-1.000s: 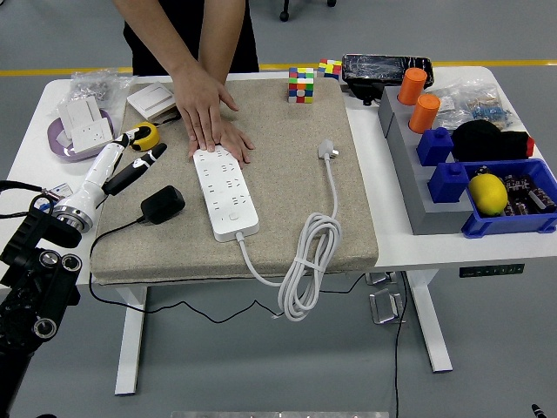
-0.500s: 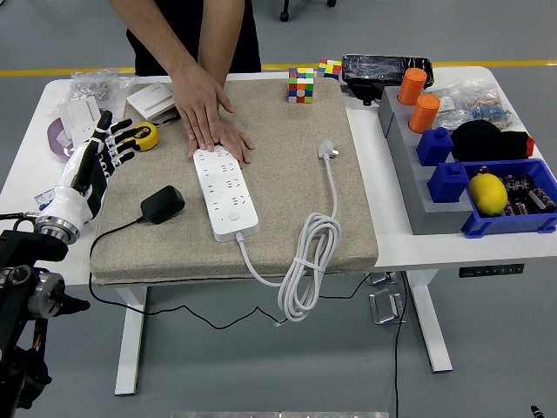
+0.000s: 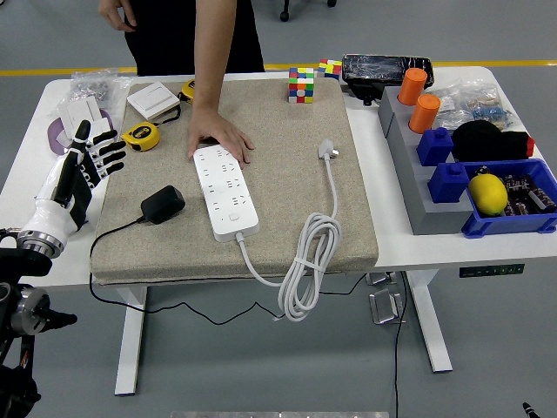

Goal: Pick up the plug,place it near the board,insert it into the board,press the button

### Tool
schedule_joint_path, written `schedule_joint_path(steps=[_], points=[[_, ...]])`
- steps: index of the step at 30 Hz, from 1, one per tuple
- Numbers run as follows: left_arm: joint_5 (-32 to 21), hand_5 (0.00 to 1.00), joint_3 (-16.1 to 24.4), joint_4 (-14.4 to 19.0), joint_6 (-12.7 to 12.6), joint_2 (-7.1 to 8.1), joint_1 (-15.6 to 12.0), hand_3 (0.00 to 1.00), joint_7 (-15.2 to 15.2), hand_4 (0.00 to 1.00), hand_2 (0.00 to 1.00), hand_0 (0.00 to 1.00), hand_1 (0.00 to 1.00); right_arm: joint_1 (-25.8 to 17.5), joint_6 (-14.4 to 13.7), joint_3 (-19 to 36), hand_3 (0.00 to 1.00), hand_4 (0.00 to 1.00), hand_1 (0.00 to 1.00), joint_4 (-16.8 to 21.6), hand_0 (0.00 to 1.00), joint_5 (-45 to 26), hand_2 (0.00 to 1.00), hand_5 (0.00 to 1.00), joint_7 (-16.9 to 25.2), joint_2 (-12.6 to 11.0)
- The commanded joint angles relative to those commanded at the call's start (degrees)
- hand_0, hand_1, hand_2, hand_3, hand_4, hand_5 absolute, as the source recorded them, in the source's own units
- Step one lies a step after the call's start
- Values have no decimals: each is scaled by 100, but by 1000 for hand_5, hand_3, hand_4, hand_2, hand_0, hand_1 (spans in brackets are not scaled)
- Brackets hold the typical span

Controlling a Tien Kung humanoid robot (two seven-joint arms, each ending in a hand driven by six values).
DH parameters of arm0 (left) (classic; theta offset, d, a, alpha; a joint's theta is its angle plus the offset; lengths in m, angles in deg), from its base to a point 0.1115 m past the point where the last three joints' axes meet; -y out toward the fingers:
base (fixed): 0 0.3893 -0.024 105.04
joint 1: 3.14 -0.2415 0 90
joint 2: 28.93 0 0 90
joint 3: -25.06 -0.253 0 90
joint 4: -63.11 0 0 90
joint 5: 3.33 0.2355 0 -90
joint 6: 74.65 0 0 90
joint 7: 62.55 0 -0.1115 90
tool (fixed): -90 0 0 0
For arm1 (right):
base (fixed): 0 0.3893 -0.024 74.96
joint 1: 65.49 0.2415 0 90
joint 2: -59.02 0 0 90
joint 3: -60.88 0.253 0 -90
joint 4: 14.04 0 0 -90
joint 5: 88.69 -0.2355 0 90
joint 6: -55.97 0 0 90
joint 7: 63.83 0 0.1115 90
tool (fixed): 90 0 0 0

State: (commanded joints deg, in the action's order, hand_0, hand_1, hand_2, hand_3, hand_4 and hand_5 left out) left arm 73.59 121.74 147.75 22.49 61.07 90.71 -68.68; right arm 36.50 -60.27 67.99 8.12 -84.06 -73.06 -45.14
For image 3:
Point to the dark capacitors pile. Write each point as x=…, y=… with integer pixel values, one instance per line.
x=528, y=193

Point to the white power strip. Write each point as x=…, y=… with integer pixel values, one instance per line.
x=226, y=204

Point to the grey stepped block holder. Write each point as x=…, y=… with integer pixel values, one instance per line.
x=439, y=220

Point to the black plug adapter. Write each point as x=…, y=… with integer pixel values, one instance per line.
x=163, y=204

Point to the clear bag of small parts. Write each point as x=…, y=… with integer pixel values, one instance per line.
x=450, y=109

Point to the person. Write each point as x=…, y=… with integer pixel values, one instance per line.
x=165, y=43

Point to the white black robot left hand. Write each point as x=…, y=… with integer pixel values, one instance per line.
x=69, y=187

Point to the grey-brown mat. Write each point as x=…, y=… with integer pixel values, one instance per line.
x=283, y=196

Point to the person's left hand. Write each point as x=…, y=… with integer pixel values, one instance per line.
x=217, y=130

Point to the orange cylinder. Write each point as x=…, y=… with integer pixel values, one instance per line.
x=424, y=113
x=412, y=87

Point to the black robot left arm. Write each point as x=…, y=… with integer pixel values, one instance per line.
x=17, y=261

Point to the large rubik's cube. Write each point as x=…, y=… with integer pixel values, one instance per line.
x=300, y=85

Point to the white socket panel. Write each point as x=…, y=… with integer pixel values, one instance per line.
x=102, y=124

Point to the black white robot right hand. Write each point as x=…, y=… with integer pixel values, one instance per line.
x=530, y=410

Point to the yellow lemon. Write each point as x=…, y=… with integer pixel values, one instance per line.
x=487, y=193

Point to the person's right hand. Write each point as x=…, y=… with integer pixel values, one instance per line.
x=115, y=13

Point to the blue plastic bin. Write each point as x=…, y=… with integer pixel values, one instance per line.
x=509, y=226

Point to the small rubik's cube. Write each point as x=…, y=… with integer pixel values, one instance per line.
x=329, y=69

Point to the black table control panel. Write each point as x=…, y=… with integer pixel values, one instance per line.
x=491, y=271

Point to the purple dish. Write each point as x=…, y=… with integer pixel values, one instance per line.
x=55, y=135

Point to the clear bag of screws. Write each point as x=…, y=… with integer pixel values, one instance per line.
x=95, y=85

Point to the white switch panel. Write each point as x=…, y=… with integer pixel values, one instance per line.
x=78, y=109

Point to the person's left forearm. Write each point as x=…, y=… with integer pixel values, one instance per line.
x=211, y=52

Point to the blue block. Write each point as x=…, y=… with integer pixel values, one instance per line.
x=448, y=185
x=435, y=148

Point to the white table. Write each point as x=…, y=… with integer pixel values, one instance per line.
x=383, y=174

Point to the black office chair base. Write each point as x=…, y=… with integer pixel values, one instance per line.
x=284, y=16

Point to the large metal clamp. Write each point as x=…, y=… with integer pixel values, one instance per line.
x=385, y=305

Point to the black pouch with red tip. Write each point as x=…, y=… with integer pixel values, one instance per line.
x=487, y=141

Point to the black wrapped box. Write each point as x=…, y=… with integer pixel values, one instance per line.
x=374, y=69

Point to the clear bag of blue resistors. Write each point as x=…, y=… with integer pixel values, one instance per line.
x=489, y=111

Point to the white double wall switch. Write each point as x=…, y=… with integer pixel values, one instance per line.
x=150, y=98

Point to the small metal clamp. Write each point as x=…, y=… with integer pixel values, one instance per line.
x=380, y=278

